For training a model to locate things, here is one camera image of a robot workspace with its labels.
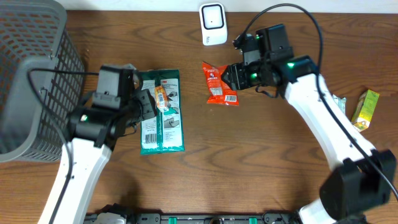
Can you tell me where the green yellow juice carton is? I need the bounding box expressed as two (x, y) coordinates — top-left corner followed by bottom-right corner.
(351, 90), (379, 132)

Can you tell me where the red chips bag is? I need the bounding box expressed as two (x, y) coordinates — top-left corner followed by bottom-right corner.
(202, 62), (239, 106)

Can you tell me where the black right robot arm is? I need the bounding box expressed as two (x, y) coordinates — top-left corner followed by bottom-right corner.
(222, 24), (397, 223)

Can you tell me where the white barcode scanner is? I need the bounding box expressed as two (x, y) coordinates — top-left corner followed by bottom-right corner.
(199, 2), (228, 46)

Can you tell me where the green snack bag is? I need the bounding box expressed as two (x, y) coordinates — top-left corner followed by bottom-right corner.
(141, 70), (185, 155)

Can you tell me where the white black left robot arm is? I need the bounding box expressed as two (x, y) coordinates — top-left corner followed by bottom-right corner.
(39, 64), (157, 223)

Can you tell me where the grey plastic mesh basket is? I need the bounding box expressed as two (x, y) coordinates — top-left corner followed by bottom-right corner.
(1, 1), (85, 162)

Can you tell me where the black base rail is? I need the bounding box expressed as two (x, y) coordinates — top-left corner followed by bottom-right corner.
(83, 212), (301, 224)

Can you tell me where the light blue snack packet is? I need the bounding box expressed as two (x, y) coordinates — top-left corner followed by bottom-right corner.
(332, 95), (346, 114)

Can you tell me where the orange snack box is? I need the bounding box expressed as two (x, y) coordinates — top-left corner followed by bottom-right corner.
(154, 85), (169, 113)

